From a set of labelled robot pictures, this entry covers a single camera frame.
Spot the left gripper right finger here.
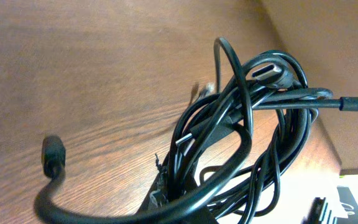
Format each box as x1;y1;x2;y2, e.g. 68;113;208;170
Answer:
178;177;219;224

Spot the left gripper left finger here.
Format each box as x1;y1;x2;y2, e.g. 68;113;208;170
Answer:
135;154;169;215

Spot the black cable bundle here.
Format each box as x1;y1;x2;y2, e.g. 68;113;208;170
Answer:
166;36;358;224

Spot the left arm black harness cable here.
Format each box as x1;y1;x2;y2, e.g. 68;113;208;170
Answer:
33;124;253;224

